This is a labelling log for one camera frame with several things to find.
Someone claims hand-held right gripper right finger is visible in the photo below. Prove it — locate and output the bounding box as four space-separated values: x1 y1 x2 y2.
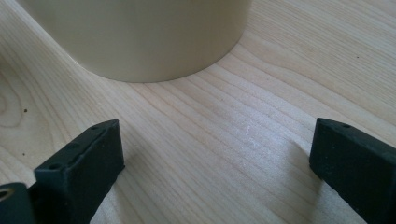
308 117 396 224

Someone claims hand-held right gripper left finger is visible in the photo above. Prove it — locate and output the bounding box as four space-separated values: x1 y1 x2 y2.
29 119 126 224

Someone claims beige round strainer container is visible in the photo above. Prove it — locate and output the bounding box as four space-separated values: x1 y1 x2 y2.
17 0 252 84

